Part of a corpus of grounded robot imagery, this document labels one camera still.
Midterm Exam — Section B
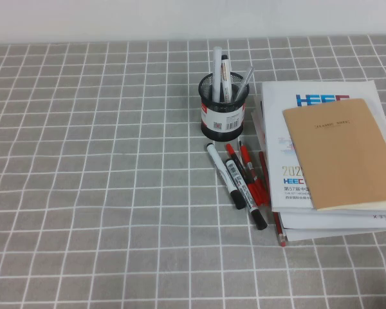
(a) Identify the white marker with black ends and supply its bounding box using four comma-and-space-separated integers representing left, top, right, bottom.
206, 142, 246, 211

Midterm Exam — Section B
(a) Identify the black mesh pen holder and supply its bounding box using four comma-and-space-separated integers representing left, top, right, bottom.
198, 72, 250, 142

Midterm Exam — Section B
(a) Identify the clear grey pen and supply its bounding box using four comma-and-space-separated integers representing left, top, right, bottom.
232, 66, 255, 102

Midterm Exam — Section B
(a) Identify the long printed white black marker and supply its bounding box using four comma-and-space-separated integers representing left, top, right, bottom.
224, 158, 269, 231

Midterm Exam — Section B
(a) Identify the white marker with black cap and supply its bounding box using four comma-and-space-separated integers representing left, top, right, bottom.
220, 54, 234, 104

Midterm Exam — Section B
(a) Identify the grey checkered tablecloth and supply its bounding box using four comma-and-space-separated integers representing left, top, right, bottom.
0, 34, 386, 309

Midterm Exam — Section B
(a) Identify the red pencil with eraser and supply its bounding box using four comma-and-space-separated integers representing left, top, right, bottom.
258, 151, 288, 247

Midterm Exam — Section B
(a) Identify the white AgileX booklet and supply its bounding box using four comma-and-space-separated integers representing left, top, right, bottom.
250, 93, 386, 231

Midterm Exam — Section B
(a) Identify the tan classic note notebook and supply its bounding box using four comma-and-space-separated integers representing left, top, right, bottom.
282, 98, 386, 212

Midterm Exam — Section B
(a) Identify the plain white booklet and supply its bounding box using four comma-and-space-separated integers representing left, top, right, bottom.
282, 225, 386, 243

